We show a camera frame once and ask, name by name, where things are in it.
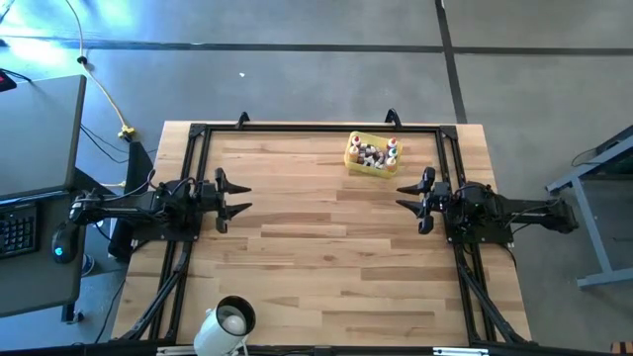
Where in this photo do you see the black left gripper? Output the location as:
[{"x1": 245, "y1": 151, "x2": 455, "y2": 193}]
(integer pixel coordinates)
[{"x1": 197, "y1": 166, "x2": 254, "y2": 234}]

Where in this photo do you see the dark grey desk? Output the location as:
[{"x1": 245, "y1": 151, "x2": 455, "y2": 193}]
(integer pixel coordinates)
[{"x1": 0, "y1": 170, "x2": 93, "y2": 318}]

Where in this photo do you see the black floor stand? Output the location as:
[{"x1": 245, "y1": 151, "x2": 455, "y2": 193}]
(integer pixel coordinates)
[{"x1": 107, "y1": 140, "x2": 155, "y2": 262}]

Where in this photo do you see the white spotlight lamp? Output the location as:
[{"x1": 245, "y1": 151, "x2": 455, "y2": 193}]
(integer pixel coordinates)
[{"x1": 193, "y1": 295, "x2": 257, "y2": 356}]

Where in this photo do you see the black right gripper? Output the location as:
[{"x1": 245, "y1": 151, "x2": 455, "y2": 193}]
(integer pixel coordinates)
[{"x1": 395, "y1": 166, "x2": 452, "y2": 235}]

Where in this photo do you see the red and black device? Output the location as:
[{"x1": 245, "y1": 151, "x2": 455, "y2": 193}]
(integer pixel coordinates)
[{"x1": 0, "y1": 68, "x2": 19, "y2": 94}]

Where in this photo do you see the black aluminium table frame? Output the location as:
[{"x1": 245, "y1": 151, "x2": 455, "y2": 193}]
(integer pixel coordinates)
[{"x1": 116, "y1": 122, "x2": 530, "y2": 347}]

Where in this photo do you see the grey metal stand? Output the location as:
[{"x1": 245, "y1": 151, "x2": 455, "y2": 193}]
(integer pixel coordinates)
[{"x1": 545, "y1": 123, "x2": 633, "y2": 290}]

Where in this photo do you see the grey laptop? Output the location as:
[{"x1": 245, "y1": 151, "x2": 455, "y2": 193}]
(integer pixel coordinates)
[{"x1": 0, "y1": 73, "x2": 88, "y2": 202}]

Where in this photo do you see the black keyboard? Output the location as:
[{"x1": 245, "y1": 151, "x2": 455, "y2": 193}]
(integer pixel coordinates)
[{"x1": 0, "y1": 201, "x2": 42, "y2": 260}]

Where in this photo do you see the yellow power cable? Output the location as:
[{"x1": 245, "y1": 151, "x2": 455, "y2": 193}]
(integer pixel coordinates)
[{"x1": 62, "y1": 0, "x2": 137, "y2": 141}]

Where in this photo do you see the yellow plastic bin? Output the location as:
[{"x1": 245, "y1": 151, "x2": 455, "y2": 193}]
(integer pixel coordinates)
[{"x1": 343, "y1": 130, "x2": 404, "y2": 179}]

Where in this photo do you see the black computer mouse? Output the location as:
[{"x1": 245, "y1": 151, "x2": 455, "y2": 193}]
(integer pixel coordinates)
[{"x1": 50, "y1": 219, "x2": 80, "y2": 265}]

